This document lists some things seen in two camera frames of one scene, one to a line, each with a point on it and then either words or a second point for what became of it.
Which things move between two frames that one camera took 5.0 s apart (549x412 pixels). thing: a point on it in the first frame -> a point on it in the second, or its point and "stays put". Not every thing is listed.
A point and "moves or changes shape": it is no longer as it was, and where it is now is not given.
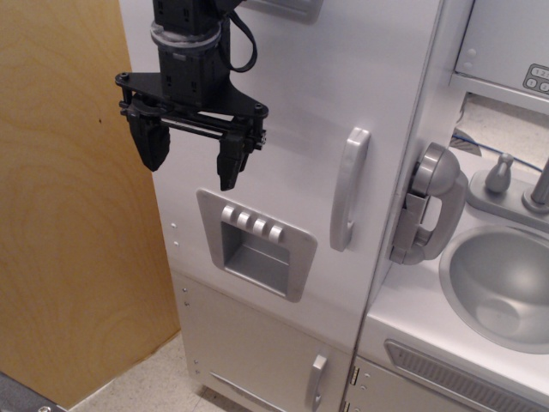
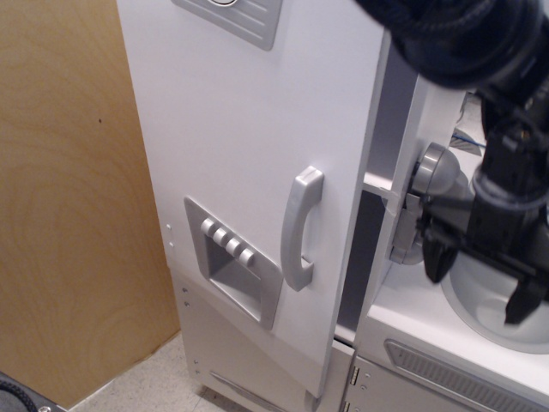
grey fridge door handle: (352, 166) -> (306, 192)
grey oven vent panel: (482, 390) stays put
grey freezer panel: (306, 11) -> (254, 21)
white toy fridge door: (308, 227) moves or changes shape
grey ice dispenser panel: (256, 247) -> (240, 268)
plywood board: (86, 281) stays put
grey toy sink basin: (495, 281) stays put
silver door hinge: (354, 375) stays put
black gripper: (191, 92) -> (503, 224)
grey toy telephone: (436, 172) stays put
